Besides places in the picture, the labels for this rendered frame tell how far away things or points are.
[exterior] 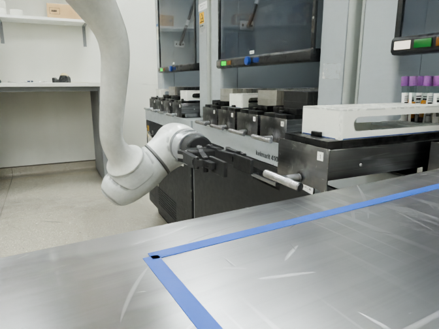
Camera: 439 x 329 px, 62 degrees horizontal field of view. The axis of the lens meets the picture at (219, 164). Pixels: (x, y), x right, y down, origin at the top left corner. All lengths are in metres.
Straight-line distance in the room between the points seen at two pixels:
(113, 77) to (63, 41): 3.19
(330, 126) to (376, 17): 0.38
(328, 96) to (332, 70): 0.07
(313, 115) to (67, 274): 0.54
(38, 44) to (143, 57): 1.00
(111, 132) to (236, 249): 0.71
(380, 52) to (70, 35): 3.43
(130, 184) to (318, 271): 0.79
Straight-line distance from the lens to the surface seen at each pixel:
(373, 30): 0.94
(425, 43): 0.82
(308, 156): 0.62
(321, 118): 0.64
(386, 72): 0.90
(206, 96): 1.73
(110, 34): 0.80
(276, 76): 1.72
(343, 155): 0.60
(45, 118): 4.00
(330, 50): 1.03
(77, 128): 4.02
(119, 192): 0.95
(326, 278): 0.18
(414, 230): 0.25
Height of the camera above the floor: 0.91
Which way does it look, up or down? 13 degrees down
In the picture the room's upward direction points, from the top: straight up
